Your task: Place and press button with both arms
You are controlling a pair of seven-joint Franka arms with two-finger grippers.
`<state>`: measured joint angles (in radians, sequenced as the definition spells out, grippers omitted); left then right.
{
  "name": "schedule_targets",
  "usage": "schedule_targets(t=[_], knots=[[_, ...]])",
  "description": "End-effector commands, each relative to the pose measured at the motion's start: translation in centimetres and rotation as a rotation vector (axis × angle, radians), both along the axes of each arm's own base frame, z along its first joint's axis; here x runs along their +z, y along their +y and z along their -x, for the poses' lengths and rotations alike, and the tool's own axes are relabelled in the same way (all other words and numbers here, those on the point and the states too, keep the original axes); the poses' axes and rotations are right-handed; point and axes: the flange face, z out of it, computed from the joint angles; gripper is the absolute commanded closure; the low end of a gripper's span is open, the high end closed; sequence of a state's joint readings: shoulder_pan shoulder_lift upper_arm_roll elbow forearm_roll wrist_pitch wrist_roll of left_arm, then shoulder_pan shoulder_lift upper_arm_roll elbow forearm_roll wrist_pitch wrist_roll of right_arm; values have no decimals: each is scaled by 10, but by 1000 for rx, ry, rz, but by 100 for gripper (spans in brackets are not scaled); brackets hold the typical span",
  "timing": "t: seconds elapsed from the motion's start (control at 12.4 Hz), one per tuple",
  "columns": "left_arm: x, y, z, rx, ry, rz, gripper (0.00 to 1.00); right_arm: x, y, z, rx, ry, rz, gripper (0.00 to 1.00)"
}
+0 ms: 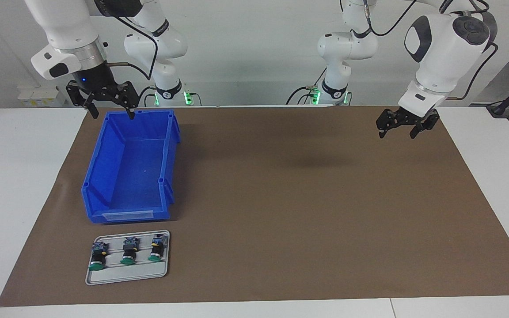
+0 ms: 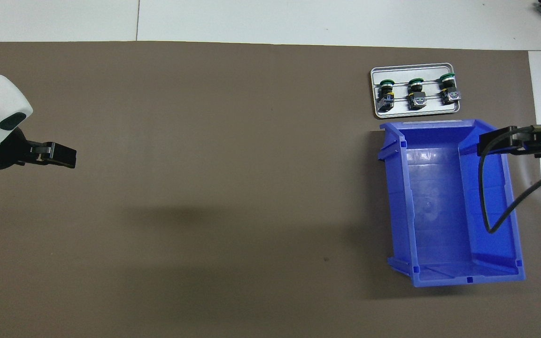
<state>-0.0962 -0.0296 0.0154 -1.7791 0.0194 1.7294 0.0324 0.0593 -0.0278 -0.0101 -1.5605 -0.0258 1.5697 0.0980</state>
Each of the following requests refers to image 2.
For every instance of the silver metal tray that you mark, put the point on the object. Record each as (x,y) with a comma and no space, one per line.
(416,70)

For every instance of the brown table mat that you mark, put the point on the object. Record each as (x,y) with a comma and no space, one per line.
(204,188)

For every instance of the green push button switch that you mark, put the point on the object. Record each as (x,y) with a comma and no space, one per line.
(417,96)
(385,96)
(450,91)

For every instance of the blue plastic storage bin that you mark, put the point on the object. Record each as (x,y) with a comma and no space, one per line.
(439,211)

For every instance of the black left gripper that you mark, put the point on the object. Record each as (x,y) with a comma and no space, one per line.
(10,152)

